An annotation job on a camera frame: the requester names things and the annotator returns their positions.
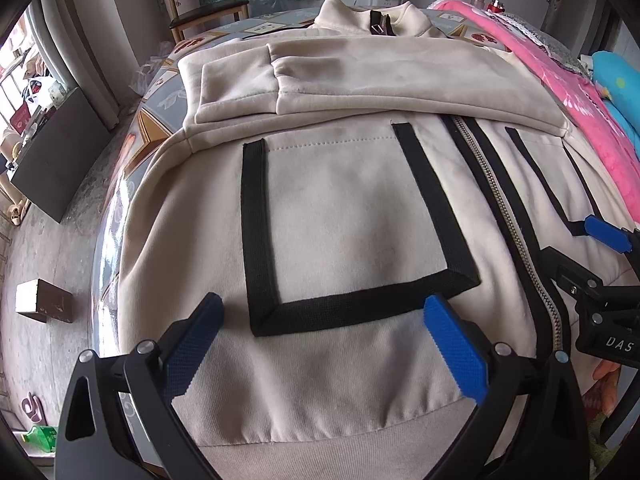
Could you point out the beige zip jacket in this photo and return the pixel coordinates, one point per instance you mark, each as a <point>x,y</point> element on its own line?
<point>350,220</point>

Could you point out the small brown box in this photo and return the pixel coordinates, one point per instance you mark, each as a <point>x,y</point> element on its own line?
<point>47,302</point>

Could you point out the white plastic bag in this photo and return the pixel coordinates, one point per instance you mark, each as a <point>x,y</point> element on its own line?
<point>36,91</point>

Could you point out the red gift box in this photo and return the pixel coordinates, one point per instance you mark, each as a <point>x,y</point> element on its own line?
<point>20,120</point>

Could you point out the blue pillow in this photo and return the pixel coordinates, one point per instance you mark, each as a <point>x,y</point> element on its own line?
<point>617,80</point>

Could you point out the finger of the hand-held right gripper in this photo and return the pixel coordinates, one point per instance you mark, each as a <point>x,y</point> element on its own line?
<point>607,234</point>
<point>565,267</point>

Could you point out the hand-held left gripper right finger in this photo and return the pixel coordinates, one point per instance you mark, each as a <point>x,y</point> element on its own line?
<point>457,347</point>

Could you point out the wooden chair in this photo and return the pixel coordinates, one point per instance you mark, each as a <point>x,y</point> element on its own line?
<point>210,12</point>

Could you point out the patterned plastic tablecloth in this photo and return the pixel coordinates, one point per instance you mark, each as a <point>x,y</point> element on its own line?
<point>150,125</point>

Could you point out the dark grey cabinet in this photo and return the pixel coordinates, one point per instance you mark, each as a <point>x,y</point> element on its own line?
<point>60,155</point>

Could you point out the pink slipper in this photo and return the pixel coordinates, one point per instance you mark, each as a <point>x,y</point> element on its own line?
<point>32,409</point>

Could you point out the pink floral blanket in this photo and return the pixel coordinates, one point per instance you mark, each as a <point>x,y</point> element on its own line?
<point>565,95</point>

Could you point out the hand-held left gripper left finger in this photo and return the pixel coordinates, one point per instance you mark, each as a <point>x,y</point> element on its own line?
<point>192,355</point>

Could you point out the white water dispenser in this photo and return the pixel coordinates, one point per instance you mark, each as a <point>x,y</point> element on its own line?
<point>379,0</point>

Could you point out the crumpled clear plastic bag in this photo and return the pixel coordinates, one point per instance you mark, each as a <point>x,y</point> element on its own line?
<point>150,70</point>

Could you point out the grey lace cloth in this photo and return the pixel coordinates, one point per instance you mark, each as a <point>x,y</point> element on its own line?
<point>550,40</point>

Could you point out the grey curtain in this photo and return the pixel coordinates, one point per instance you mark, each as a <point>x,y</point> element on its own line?
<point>90,50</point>

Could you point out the green plastic bottle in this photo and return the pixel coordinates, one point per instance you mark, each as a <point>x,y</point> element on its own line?
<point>42,440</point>

